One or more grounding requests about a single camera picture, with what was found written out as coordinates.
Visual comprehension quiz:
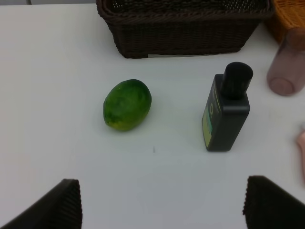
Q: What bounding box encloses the orange wicker basket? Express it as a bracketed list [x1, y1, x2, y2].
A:
[264, 0, 305, 43]

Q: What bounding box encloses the pink lotion bottle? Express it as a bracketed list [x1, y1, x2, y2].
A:
[297, 131, 305, 159]

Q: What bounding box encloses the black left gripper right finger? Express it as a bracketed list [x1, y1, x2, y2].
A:
[243, 176, 305, 229]

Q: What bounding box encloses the green papaya fruit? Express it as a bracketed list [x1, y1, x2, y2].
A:
[103, 79, 152, 131]

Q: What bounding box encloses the dark brown wicker basket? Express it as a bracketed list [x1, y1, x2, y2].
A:
[96, 0, 275, 59]

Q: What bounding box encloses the black pump bottle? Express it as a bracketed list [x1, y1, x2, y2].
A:
[202, 62, 253, 152]

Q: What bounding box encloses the translucent pink plastic cup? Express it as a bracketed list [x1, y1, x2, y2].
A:
[267, 27, 305, 96]

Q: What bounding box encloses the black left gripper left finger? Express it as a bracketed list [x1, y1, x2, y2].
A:
[2, 179, 82, 229]

